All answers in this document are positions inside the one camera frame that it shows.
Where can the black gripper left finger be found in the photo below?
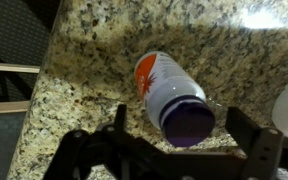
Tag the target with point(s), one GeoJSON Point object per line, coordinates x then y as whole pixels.
{"type": "Point", "coordinates": [97, 153]}

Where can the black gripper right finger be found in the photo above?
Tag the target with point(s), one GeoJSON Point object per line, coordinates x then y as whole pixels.
{"type": "Point", "coordinates": [262, 150]}

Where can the wooden chair with dark cushion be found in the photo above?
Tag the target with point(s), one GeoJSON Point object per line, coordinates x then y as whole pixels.
{"type": "Point", "coordinates": [10, 67]}

